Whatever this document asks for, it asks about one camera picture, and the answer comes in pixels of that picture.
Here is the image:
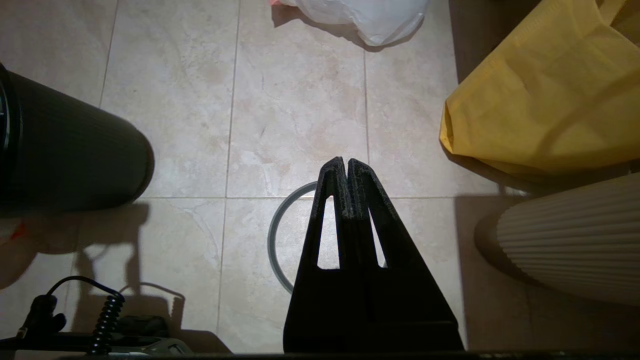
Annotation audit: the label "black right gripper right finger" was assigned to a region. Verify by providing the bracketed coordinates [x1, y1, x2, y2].
[348, 158, 456, 325]

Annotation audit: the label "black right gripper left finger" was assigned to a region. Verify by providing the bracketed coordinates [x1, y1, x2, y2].
[285, 157, 369, 326]

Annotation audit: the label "grey bin retaining ring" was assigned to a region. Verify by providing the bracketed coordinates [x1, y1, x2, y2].
[267, 181, 386, 295]

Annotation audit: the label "translucent bag with red drawstring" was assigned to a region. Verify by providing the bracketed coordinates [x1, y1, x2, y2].
[270, 0, 431, 47]

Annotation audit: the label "black round trash bin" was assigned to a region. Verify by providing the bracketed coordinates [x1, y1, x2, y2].
[0, 62, 155, 216]

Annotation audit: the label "white red-printed plastic bag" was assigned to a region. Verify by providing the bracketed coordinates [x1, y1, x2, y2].
[0, 215, 38, 291]

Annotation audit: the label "yellow fabric bag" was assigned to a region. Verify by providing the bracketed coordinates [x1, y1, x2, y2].
[440, 0, 640, 176]

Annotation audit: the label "ribbed cream vase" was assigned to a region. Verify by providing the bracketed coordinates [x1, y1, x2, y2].
[495, 172, 640, 307]

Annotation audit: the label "black coiled cable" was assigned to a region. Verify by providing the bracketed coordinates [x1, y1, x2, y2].
[87, 292, 126, 353]

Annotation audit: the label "thin black cable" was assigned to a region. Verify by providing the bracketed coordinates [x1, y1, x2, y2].
[45, 275, 125, 301]

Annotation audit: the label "black cable plug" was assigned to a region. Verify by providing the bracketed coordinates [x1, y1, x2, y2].
[17, 295, 67, 341]

